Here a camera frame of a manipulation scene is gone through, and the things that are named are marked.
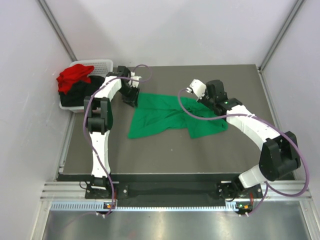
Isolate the white slotted cable duct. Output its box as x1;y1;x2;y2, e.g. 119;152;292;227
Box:
50;201;252;212

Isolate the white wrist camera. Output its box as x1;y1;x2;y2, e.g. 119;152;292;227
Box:
128;71;142;88
186;79;207;99

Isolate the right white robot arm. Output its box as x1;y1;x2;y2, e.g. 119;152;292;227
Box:
190;79;301;198

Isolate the green t shirt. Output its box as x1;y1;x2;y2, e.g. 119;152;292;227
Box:
127;93;228;139

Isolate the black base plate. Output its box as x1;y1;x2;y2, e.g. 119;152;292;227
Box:
85;181;263;203

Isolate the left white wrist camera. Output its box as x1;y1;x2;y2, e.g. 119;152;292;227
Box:
128;71;142;88

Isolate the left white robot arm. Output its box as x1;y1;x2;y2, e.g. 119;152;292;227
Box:
82;66;141;200

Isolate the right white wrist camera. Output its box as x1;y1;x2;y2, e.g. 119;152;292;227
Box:
186;79;207;99

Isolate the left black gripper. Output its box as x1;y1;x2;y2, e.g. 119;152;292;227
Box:
117;84;140;108

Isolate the red t shirt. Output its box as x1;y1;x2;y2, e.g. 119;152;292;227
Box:
56;63;95;95

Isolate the black t shirt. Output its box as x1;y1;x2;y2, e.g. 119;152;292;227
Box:
59;75;105;107

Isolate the white plastic basket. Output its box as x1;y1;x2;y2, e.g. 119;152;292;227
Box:
59;59;114;113

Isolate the aluminium frame rail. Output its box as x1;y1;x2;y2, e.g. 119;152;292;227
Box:
40;180;305;201

